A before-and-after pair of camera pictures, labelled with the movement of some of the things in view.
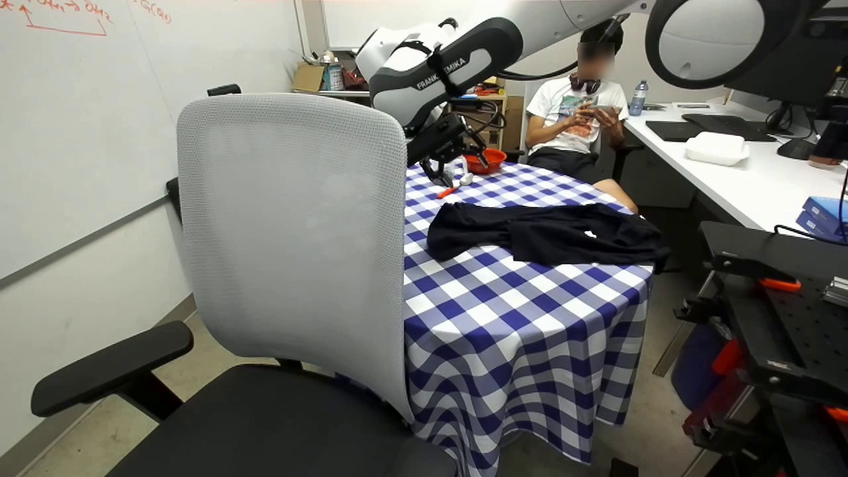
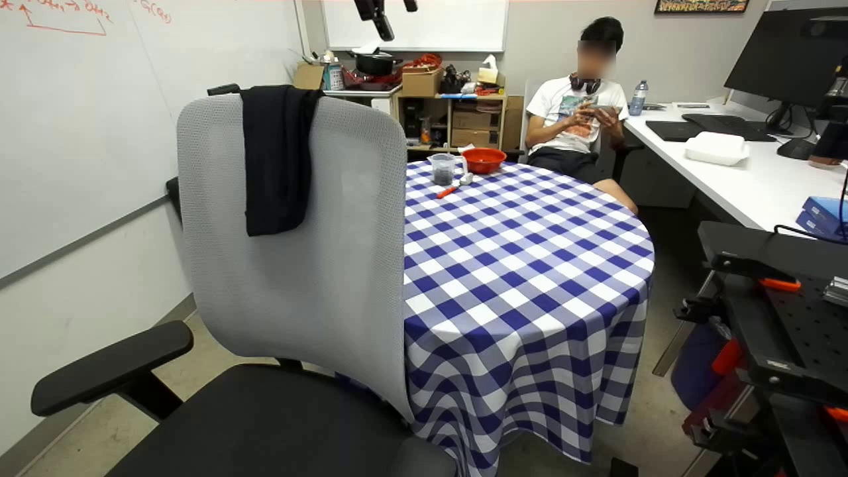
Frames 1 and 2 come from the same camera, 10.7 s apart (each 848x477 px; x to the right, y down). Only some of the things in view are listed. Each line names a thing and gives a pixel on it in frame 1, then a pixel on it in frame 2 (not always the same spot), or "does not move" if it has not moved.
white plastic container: (714, 146) does not move
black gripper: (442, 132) -> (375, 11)
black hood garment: (556, 235) -> (277, 153)
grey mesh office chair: (292, 223) does not move
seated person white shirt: (575, 124) does not move
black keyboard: (679, 132) does not move
